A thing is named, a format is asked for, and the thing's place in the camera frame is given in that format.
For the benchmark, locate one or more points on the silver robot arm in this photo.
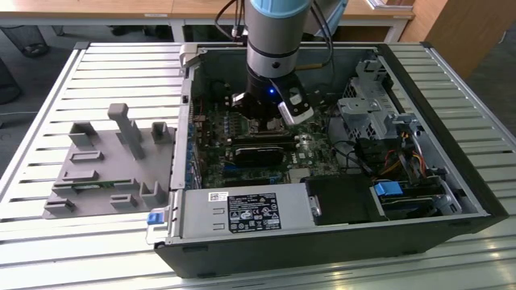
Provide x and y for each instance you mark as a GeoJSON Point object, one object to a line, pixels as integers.
{"type": "Point", "coordinates": [269, 45]}

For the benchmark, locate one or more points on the CPU socket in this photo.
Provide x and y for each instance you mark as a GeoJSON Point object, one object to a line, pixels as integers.
{"type": "Point", "coordinates": [281, 130]}

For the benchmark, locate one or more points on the black RAM slot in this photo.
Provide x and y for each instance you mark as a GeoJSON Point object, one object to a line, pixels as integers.
{"type": "Point", "coordinates": [261, 137]}
{"type": "Point", "coordinates": [261, 142]}

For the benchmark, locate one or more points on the short graphics card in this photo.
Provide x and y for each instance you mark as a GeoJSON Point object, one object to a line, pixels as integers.
{"type": "Point", "coordinates": [257, 155]}

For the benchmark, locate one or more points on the green motherboard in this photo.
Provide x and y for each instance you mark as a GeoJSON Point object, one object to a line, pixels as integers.
{"type": "Point", "coordinates": [315, 142]}

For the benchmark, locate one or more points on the silver drive cage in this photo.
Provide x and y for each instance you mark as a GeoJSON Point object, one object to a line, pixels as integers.
{"type": "Point", "coordinates": [363, 121]}

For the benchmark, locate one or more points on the silver finned heatsink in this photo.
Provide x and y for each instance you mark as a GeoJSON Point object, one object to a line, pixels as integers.
{"type": "Point", "coordinates": [299, 174]}

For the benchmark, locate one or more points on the silver power supply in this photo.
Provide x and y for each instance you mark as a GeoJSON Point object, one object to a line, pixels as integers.
{"type": "Point", "coordinates": [201, 211]}

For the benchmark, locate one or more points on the blue disk carrier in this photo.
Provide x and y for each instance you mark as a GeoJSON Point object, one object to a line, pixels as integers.
{"type": "Point", "coordinates": [388, 189]}

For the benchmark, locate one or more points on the white paper stack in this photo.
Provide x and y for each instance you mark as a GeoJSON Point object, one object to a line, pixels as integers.
{"type": "Point", "coordinates": [383, 3]}

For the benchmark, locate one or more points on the grey parts rack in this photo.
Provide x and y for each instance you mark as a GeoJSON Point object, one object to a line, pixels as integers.
{"type": "Point", "coordinates": [100, 157]}

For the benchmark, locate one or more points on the wooden desk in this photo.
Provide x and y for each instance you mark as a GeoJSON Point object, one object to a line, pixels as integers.
{"type": "Point", "coordinates": [120, 7]}

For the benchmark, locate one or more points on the green RAM stick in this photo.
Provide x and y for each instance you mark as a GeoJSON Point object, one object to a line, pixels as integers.
{"type": "Point", "coordinates": [108, 183]}

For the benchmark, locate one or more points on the blue case latch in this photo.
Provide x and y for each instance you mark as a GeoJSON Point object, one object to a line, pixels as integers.
{"type": "Point", "coordinates": [156, 219]}

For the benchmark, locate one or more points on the black hard disk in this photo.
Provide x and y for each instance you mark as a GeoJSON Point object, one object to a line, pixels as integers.
{"type": "Point", "coordinates": [407, 207]}

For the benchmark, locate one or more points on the black PC case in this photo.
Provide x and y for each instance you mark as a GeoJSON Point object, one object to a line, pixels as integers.
{"type": "Point", "coordinates": [281, 259]}

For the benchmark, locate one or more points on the wooden cabinet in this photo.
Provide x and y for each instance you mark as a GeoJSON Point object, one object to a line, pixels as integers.
{"type": "Point", "coordinates": [463, 30]}

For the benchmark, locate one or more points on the black mesh waste bin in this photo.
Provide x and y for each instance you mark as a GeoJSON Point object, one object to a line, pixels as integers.
{"type": "Point", "coordinates": [28, 39]}

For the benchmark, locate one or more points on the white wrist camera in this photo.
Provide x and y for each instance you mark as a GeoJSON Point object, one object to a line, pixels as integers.
{"type": "Point", "coordinates": [296, 108]}

